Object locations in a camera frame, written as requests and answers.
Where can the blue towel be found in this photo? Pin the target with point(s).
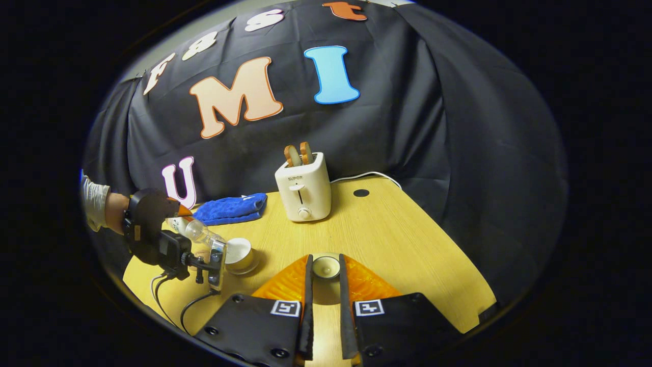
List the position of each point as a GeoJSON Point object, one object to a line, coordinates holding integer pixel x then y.
{"type": "Point", "coordinates": [229, 209]}

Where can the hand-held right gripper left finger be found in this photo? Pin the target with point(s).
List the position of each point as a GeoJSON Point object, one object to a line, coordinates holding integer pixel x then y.
{"type": "Point", "coordinates": [307, 316]}

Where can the black backdrop cloth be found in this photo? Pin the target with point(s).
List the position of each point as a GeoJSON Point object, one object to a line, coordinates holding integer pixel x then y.
{"type": "Point", "coordinates": [433, 127]}

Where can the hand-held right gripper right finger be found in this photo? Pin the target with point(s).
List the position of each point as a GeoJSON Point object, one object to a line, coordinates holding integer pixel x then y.
{"type": "Point", "coordinates": [345, 316]}

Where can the white toaster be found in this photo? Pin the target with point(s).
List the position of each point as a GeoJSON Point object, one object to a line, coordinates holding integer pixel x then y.
{"type": "Point", "coordinates": [305, 188]}

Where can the white teacup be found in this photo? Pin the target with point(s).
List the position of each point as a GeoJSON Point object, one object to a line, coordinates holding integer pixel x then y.
{"type": "Point", "coordinates": [239, 252]}

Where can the clear water bottle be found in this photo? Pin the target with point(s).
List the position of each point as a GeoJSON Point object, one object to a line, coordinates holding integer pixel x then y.
{"type": "Point", "coordinates": [198, 232]}

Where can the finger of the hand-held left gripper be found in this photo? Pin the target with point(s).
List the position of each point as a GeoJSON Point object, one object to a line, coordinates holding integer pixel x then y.
{"type": "Point", "coordinates": [182, 210]}

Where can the toasted bread slice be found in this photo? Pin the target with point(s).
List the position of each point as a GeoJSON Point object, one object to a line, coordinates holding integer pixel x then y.
{"type": "Point", "coordinates": [292, 155]}
{"type": "Point", "coordinates": [306, 152]}

